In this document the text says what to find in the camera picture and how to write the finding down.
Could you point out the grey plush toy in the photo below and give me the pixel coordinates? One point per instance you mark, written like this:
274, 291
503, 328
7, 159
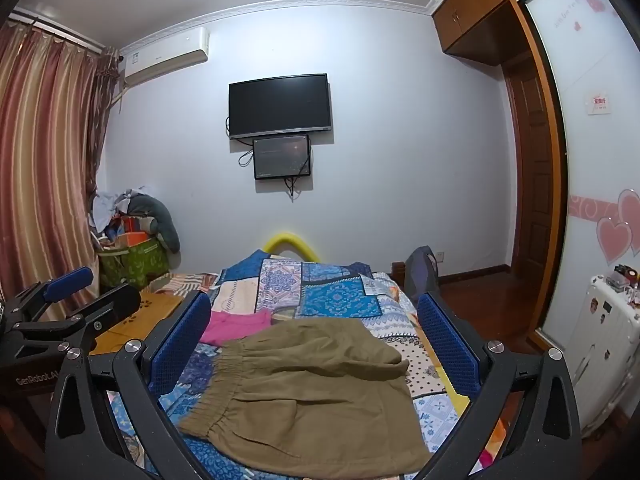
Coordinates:
160, 222

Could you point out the white frosted wardrobe sliding door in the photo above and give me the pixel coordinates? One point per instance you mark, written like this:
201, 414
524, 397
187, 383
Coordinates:
595, 66

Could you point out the blue patchwork bed quilt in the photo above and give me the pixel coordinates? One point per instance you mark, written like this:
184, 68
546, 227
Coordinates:
289, 290

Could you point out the white wall air conditioner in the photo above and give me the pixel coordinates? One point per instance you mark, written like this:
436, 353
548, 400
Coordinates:
164, 56

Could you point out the brown wooden door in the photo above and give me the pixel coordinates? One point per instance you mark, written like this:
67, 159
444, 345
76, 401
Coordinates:
533, 149

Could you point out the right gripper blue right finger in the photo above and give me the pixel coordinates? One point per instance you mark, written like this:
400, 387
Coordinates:
543, 441

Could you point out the khaki olive pants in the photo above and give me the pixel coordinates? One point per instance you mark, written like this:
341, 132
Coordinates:
314, 397

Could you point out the small black wall monitor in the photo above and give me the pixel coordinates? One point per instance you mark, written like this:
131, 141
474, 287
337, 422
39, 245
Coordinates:
282, 157

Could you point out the grey purple backpack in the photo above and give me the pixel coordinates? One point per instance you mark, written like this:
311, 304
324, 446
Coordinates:
421, 274

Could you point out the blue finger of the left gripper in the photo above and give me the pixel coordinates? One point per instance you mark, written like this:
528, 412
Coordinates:
58, 289
99, 316

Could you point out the wooden overhead cabinet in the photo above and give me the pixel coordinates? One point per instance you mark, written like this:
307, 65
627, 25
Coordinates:
482, 31

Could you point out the striped pink gold curtain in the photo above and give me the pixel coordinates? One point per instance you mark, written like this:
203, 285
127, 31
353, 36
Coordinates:
55, 98

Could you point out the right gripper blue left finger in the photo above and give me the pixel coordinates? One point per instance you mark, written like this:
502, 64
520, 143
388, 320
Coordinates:
83, 438

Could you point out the yellow foam bed rail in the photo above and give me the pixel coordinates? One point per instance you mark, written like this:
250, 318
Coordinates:
292, 242

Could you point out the large black wall television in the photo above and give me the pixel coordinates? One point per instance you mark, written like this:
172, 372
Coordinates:
277, 105

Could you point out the pink folded cloth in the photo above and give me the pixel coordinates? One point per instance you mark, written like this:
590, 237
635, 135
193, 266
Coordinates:
224, 326

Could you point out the white suitcase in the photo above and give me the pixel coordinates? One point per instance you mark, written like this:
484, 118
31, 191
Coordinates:
603, 353

